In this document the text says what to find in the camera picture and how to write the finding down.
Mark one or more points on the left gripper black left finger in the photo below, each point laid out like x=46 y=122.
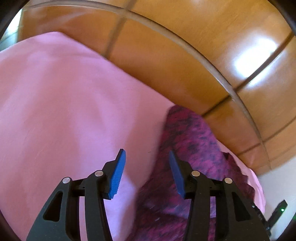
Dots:
x=59 y=217

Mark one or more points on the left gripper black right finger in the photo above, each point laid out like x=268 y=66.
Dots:
x=235 y=217

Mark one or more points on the maroon floral patterned garment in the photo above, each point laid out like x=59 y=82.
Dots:
x=161 y=210

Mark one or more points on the pink bed sheet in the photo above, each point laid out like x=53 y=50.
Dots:
x=66 y=111

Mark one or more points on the wooden panelled wardrobe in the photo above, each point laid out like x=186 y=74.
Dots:
x=233 y=62

